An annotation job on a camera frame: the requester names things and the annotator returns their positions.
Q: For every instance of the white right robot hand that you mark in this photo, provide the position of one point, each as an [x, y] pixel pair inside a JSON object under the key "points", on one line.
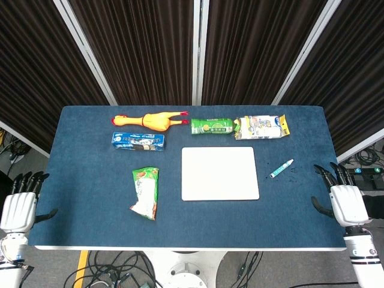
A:
{"points": [[349, 205]]}

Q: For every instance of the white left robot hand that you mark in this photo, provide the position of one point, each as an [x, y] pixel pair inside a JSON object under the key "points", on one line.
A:
{"points": [[18, 210]]}

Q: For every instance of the teal white marker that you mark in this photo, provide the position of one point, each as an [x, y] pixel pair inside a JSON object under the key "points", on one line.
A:
{"points": [[280, 169]]}

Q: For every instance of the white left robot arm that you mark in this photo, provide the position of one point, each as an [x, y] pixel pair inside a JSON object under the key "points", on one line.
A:
{"points": [[13, 255]]}

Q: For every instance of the white board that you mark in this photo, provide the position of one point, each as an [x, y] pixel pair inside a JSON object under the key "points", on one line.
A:
{"points": [[220, 174]]}

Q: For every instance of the person's black trouser leg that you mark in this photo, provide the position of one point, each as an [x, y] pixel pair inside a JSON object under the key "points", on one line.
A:
{"points": [[375, 207]]}

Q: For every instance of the blue felt table mat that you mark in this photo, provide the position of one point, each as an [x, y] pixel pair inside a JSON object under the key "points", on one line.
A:
{"points": [[90, 192]]}

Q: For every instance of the yellow floor tape strip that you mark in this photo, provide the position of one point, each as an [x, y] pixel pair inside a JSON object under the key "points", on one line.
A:
{"points": [[81, 268]]}

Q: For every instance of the white yellow snack bag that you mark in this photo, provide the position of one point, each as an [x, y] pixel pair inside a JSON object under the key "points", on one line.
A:
{"points": [[262, 127]]}

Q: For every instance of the dark ribbed partition panel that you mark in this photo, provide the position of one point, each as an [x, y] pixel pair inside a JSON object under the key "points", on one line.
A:
{"points": [[258, 51], [351, 84], [36, 75], [141, 51]]}

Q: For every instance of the green white snack bag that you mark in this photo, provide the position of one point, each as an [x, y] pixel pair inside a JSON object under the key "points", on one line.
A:
{"points": [[146, 192]]}

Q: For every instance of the blue biscuit box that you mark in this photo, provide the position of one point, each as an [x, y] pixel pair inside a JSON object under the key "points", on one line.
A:
{"points": [[138, 142]]}

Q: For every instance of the green cylindrical snack pack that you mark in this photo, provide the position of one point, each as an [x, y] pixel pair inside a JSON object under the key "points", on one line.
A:
{"points": [[213, 126]]}

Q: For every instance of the yellow rubber chicken toy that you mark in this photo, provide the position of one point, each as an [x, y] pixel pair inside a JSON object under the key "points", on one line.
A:
{"points": [[154, 120]]}

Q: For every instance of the white partition frame post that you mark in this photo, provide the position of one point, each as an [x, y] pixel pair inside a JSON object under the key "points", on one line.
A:
{"points": [[303, 57], [199, 51], [87, 54]]}

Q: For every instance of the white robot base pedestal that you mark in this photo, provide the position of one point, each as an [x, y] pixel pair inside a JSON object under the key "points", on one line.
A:
{"points": [[183, 270]]}

